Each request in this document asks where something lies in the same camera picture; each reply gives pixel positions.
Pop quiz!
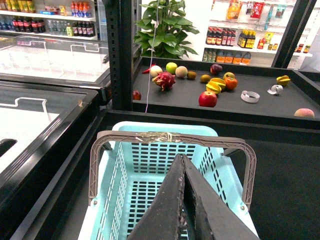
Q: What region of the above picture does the white hanging cord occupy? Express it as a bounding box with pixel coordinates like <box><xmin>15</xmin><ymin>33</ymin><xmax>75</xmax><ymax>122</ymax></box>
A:
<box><xmin>145</xmin><ymin>0</ymin><xmax>161</xmax><ymax>114</ymax></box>

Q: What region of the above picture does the pink peach at edge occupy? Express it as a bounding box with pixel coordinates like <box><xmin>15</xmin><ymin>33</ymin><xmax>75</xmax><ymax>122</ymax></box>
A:
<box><xmin>294</xmin><ymin>108</ymin><xmax>315</xmax><ymax>118</ymax></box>

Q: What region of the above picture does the red chili pepper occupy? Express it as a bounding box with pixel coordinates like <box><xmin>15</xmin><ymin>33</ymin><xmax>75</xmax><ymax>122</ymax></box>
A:
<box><xmin>142</xmin><ymin>64</ymin><xmax>155</xmax><ymax>74</ymax></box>

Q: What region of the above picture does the pink dragon fruit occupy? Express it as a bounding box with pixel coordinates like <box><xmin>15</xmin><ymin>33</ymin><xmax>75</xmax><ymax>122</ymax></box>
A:
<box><xmin>152</xmin><ymin>72</ymin><xmax>176</xmax><ymax>91</ymax></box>

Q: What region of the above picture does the white round melon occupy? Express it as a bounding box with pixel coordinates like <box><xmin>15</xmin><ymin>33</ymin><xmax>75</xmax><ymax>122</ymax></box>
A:
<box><xmin>149</xmin><ymin>65</ymin><xmax>163</xmax><ymax>78</ymax></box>

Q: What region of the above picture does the small yellow star fruit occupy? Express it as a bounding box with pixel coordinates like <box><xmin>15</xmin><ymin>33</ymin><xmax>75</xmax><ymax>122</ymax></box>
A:
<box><xmin>276</xmin><ymin>75</ymin><xmax>291</xmax><ymax>87</ymax></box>

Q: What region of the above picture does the black shelf upright post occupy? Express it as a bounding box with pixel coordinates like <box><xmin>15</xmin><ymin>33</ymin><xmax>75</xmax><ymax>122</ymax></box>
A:
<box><xmin>103</xmin><ymin>0</ymin><xmax>135</xmax><ymax>111</ymax></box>

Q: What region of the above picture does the brown kiwi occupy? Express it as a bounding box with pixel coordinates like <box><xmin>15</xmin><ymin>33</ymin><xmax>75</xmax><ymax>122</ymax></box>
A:
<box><xmin>200</xmin><ymin>74</ymin><xmax>212</xmax><ymax>83</ymax></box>
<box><xmin>187</xmin><ymin>71</ymin><xmax>197</xmax><ymax>80</ymax></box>

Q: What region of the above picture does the light blue plastic shopping basket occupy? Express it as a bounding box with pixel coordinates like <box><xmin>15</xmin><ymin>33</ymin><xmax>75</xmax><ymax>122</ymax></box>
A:
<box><xmin>78</xmin><ymin>121</ymin><xmax>255</xmax><ymax>240</ymax></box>

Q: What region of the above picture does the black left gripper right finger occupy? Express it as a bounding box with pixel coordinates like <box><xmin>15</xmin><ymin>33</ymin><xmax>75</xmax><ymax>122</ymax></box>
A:
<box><xmin>181</xmin><ymin>154</ymin><xmax>258</xmax><ymax>240</ymax></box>

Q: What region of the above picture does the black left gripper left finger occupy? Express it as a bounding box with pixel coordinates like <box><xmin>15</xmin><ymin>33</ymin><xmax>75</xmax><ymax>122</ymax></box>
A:
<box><xmin>127</xmin><ymin>154</ymin><xmax>185</xmax><ymax>240</ymax></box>

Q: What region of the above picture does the yellow-green apple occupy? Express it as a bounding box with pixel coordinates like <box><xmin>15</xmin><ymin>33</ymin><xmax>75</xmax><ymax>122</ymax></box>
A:
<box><xmin>223</xmin><ymin>72</ymin><xmax>236</xmax><ymax>79</ymax></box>

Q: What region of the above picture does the far glass-top freezer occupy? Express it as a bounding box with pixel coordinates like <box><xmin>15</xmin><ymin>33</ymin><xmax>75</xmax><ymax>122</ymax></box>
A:
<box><xmin>0</xmin><ymin>35</ymin><xmax>110</xmax><ymax>89</ymax></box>

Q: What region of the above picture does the green potted plant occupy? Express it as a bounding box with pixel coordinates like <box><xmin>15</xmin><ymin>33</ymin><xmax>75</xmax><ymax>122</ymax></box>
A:
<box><xmin>134</xmin><ymin>0</ymin><xmax>200</xmax><ymax>59</ymax></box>

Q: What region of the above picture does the clear tape ring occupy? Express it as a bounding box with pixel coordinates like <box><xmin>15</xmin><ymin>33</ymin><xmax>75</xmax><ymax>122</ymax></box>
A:
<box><xmin>240</xmin><ymin>90</ymin><xmax>261</xmax><ymax>104</ymax></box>

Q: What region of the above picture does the pale peach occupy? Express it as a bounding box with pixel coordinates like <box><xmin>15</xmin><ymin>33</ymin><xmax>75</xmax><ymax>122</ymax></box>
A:
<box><xmin>175</xmin><ymin>66</ymin><xmax>188</xmax><ymax>78</ymax></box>

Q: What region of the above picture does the green apple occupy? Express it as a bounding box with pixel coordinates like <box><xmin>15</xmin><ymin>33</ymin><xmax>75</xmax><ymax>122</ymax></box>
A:
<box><xmin>165</xmin><ymin>62</ymin><xmax>178</xmax><ymax>75</ymax></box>

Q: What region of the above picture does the black display shelf tray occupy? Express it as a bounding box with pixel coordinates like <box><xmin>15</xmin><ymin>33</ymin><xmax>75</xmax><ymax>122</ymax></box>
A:
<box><xmin>132</xmin><ymin>57</ymin><xmax>320</xmax><ymax>131</ymax></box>

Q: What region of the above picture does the small red apple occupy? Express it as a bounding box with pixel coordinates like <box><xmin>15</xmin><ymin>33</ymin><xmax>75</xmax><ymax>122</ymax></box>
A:
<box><xmin>132</xmin><ymin>90</ymin><xmax>142</xmax><ymax>101</ymax></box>

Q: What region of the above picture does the glass-top chest freezer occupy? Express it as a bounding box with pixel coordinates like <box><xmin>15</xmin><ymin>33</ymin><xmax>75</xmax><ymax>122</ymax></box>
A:
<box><xmin>0</xmin><ymin>85</ymin><xmax>99</xmax><ymax>240</ymax></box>

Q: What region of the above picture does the dark red plum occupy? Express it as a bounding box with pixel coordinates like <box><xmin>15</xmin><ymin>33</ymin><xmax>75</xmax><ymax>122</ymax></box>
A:
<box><xmin>210</xmin><ymin>63</ymin><xmax>223</xmax><ymax>76</ymax></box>

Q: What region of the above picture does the orange persimmon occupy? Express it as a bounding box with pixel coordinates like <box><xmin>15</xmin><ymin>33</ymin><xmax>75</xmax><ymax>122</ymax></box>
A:
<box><xmin>224</xmin><ymin>77</ymin><xmax>238</xmax><ymax>91</ymax></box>

